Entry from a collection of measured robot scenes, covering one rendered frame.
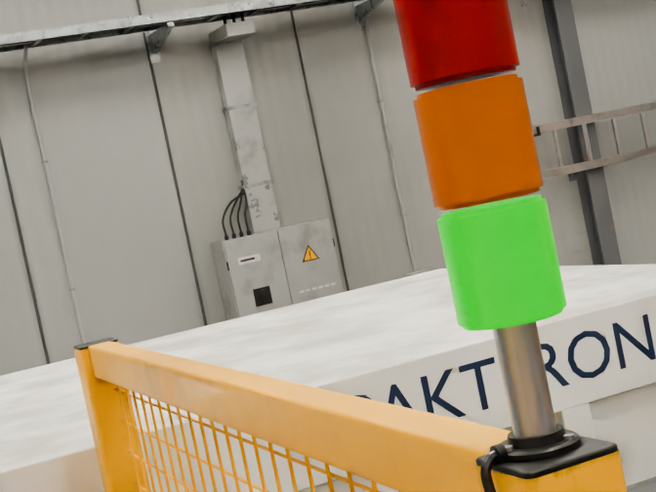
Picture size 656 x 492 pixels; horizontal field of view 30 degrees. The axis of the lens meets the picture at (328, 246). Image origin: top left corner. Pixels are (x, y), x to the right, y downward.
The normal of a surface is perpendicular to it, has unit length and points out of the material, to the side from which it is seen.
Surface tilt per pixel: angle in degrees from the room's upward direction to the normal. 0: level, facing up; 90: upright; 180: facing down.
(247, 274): 90
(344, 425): 90
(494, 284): 90
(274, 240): 90
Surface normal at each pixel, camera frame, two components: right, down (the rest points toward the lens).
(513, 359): -0.38, 0.13
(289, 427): -0.91, 0.21
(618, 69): 0.39, -0.04
